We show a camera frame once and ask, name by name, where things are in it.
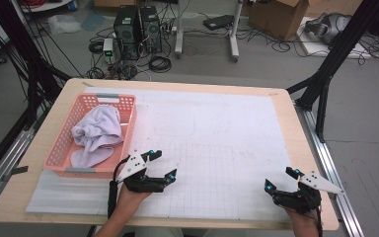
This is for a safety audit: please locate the teal sheet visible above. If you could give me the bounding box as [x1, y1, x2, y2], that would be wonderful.
[80, 9, 107, 33]

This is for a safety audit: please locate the white floor board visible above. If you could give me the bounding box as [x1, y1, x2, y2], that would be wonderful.
[297, 16, 373, 60]

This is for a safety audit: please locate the black flat box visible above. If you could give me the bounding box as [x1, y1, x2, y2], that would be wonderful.
[202, 14, 235, 32]

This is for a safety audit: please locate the tangle of computer cables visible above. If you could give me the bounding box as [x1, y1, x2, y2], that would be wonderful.
[112, 58, 152, 82]

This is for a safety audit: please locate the white power strip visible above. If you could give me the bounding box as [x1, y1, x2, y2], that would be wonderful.
[162, 21, 179, 36]

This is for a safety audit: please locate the tangle of black floor cables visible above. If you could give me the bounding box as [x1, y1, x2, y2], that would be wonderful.
[236, 26, 379, 67]

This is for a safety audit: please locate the person's left hand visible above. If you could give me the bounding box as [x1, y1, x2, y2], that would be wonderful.
[115, 185, 152, 216]

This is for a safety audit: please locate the large open cardboard box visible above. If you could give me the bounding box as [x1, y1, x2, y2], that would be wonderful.
[248, 0, 310, 41]

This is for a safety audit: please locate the white round table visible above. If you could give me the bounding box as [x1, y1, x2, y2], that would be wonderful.
[19, 0, 73, 14]

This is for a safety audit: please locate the grey rail bracket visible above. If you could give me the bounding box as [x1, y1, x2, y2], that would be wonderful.
[1, 165, 30, 183]

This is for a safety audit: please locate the brown cardboard box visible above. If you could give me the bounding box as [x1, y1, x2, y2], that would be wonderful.
[304, 0, 364, 17]
[93, 0, 136, 8]

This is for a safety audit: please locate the clear plastic bag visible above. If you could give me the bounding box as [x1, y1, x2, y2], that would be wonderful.
[47, 14, 82, 36]

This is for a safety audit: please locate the coiled black cable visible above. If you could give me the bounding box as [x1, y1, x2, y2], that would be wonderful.
[88, 39, 105, 55]
[86, 66, 107, 80]
[148, 55, 173, 74]

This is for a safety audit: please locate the right hand-held gripper black cable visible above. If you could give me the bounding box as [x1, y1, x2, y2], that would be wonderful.
[312, 206, 325, 237]

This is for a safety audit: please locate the black computer tower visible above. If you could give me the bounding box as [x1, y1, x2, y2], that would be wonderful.
[139, 5, 163, 53]
[113, 4, 143, 61]

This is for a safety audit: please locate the person's right hand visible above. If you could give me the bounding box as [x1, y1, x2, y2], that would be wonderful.
[284, 207, 320, 231]

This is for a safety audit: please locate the small white box green light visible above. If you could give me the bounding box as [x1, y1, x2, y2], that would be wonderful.
[102, 38, 114, 57]

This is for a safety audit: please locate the lilac printed towel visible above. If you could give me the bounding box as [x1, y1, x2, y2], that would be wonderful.
[70, 104, 125, 169]

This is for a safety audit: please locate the hand-held gripper black cable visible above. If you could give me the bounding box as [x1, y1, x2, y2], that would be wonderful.
[312, 206, 325, 237]
[108, 156, 131, 220]

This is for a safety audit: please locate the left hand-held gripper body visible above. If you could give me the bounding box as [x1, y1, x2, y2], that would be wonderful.
[116, 150, 171, 194]

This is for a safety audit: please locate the grey rounded device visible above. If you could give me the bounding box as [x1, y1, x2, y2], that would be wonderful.
[304, 12, 353, 45]

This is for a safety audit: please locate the aluminium rail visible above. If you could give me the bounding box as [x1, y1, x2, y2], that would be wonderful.
[0, 108, 45, 215]
[295, 105, 364, 237]

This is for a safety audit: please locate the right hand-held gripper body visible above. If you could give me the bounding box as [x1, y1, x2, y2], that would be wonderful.
[270, 171, 344, 215]

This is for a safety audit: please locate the pink plastic basket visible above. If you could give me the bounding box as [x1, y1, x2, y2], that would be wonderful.
[42, 93, 138, 180]

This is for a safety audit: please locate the black metal stand frame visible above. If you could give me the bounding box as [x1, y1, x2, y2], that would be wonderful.
[285, 0, 379, 143]
[0, 0, 72, 132]

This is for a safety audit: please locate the white rolling stand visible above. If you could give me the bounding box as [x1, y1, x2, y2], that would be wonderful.
[174, 0, 245, 63]

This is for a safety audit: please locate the left hand-held gripper black cable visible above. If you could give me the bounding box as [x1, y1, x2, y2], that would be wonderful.
[108, 156, 131, 220]

